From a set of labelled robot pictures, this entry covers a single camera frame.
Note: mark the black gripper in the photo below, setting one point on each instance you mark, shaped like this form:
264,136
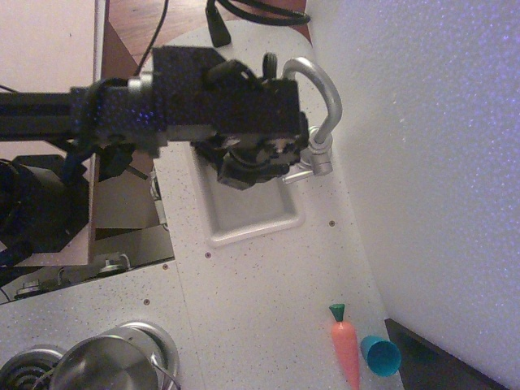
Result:
249,128

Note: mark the silver faucet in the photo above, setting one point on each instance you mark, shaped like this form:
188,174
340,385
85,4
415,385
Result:
316,159

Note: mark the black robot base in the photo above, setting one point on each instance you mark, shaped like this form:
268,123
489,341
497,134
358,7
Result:
40,212

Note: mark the white toy sink basin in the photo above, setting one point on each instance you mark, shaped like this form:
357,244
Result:
230,215

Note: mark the silver stove burner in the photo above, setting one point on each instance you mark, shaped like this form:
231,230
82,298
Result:
31,369

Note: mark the orange toy carrot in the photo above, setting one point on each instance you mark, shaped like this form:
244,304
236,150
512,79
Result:
345,342

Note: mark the teal plastic cup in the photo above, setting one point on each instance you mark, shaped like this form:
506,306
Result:
382,357

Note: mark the silver stove knob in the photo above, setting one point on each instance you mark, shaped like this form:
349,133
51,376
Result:
115,266
28,289

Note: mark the stainless steel pot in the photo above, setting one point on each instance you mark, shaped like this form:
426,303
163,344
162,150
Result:
131,356

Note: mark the silver stove knob left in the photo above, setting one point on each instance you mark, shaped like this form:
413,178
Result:
28,289

